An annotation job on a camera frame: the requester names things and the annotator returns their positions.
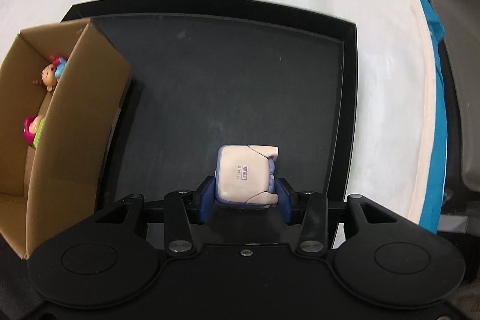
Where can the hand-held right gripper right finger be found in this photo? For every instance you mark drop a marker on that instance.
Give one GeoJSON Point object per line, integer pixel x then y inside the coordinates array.
{"type": "Point", "coordinates": [284, 202]}

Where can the blue cloth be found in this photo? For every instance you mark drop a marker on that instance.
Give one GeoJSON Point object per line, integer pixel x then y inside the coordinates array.
{"type": "Point", "coordinates": [437, 80]}

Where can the green hexagonal toy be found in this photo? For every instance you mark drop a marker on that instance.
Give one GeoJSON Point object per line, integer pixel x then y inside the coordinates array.
{"type": "Point", "coordinates": [38, 136]}

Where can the cardboard box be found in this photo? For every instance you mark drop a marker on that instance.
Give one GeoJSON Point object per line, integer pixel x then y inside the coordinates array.
{"type": "Point", "coordinates": [82, 98]}

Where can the white lavender cube figure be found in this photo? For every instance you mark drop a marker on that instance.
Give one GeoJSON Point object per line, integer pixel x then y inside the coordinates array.
{"type": "Point", "coordinates": [240, 173]}

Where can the small brown doll figure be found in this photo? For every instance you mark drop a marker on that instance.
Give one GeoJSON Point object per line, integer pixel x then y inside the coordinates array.
{"type": "Point", "coordinates": [47, 76]}

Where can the magenta dinosaur toy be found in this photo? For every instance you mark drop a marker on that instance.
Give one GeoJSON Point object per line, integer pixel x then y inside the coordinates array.
{"type": "Point", "coordinates": [29, 130]}

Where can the blue monster mug figure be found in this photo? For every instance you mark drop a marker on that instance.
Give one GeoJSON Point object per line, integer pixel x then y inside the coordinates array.
{"type": "Point", "coordinates": [60, 68]}

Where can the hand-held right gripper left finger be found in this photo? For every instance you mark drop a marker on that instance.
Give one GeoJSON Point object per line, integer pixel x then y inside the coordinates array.
{"type": "Point", "coordinates": [208, 198]}

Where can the black tray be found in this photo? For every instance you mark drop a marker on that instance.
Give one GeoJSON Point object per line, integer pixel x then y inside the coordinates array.
{"type": "Point", "coordinates": [225, 80]}

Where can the dark grey chair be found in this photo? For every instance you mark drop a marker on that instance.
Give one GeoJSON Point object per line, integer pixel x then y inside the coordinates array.
{"type": "Point", "coordinates": [461, 24]}

